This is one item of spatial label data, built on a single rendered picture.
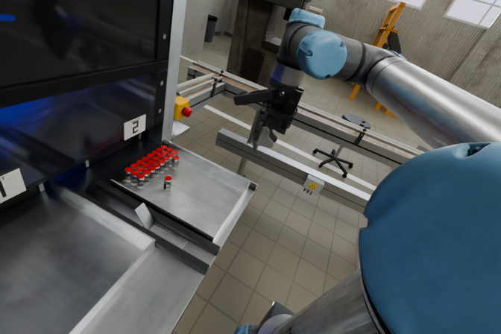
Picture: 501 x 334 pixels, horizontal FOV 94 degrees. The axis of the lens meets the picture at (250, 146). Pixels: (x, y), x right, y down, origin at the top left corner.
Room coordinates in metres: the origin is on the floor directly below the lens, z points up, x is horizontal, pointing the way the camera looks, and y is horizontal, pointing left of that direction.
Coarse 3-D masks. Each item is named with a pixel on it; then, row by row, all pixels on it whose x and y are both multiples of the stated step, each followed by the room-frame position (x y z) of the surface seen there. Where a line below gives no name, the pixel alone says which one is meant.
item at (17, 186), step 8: (0, 176) 0.27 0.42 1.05; (8, 176) 0.28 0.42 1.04; (16, 176) 0.29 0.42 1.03; (8, 184) 0.27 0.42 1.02; (16, 184) 0.28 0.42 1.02; (24, 184) 0.29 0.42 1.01; (0, 192) 0.26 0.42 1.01; (8, 192) 0.27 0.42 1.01; (16, 192) 0.28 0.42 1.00; (0, 200) 0.25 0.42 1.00
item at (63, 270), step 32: (64, 192) 0.38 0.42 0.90; (0, 224) 0.27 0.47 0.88; (32, 224) 0.29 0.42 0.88; (64, 224) 0.31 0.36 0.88; (96, 224) 0.33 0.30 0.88; (128, 224) 0.34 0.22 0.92; (0, 256) 0.21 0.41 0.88; (32, 256) 0.23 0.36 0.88; (64, 256) 0.25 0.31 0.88; (96, 256) 0.27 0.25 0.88; (128, 256) 0.29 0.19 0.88; (0, 288) 0.16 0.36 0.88; (32, 288) 0.18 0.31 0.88; (64, 288) 0.19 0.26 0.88; (96, 288) 0.21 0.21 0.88; (0, 320) 0.12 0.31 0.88; (32, 320) 0.13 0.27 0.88; (64, 320) 0.15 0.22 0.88
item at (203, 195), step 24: (168, 144) 0.70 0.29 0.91; (168, 168) 0.60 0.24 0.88; (192, 168) 0.64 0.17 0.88; (216, 168) 0.66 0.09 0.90; (144, 192) 0.47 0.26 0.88; (168, 192) 0.50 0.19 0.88; (192, 192) 0.54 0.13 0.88; (216, 192) 0.57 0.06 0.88; (240, 192) 0.60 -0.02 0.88; (168, 216) 0.41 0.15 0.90; (192, 216) 0.45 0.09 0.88; (216, 216) 0.48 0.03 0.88
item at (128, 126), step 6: (132, 120) 0.57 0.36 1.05; (144, 120) 0.62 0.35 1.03; (126, 126) 0.55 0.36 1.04; (132, 126) 0.57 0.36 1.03; (138, 126) 0.60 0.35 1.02; (144, 126) 0.62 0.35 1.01; (126, 132) 0.55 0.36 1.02; (132, 132) 0.57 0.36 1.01; (138, 132) 0.60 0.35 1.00; (126, 138) 0.55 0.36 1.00
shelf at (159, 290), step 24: (144, 144) 0.69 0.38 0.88; (96, 168) 0.51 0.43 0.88; (120, 168) 0.54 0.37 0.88; (96, 192) 0.42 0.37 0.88; (216, 240) 0.40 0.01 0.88; (144, 264) 0.28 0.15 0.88; (168, 264) 0.30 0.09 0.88; (120, 288) 0.22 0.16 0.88; (144, 288) 0.24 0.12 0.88; (168, 288) 0.25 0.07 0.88; (192, 288) 0.27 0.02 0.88; (120, 312) 0.18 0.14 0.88; (144, 312) 0.20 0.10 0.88; (168, 312) 0.21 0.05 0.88
